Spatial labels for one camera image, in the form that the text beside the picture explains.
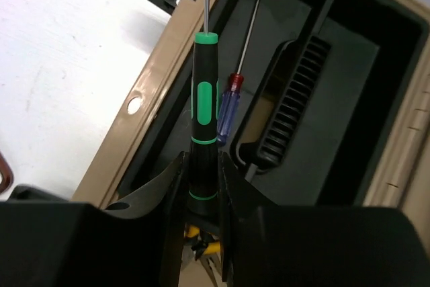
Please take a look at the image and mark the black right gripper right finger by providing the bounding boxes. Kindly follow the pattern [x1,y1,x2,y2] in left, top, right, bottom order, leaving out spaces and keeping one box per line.
[218,153,429,286]

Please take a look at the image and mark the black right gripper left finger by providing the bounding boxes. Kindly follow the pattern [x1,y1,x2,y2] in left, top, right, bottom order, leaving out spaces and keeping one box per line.
[1,153,188,286]

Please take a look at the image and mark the yellow black long-nose pliers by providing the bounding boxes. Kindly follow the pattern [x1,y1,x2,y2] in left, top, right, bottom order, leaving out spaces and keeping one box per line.
[181,224,222,286]

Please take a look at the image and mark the green black screwdriver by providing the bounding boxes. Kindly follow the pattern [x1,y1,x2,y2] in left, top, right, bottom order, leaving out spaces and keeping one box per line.
[188,0,218,216]

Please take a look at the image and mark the blue red screwdriver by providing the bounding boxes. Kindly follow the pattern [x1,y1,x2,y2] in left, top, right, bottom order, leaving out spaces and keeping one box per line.
[217,0,261,147]

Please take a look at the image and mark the tan plastic toolbox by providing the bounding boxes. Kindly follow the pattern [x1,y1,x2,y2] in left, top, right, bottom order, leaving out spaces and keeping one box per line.
[70,0,430,287]

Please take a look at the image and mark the long brown hex key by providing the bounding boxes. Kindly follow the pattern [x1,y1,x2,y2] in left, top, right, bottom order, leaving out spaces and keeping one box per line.
[0,153,13,194]

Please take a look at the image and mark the black toolbox tray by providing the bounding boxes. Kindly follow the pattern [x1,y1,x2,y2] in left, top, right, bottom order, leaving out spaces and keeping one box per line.
[119,0,430,207]

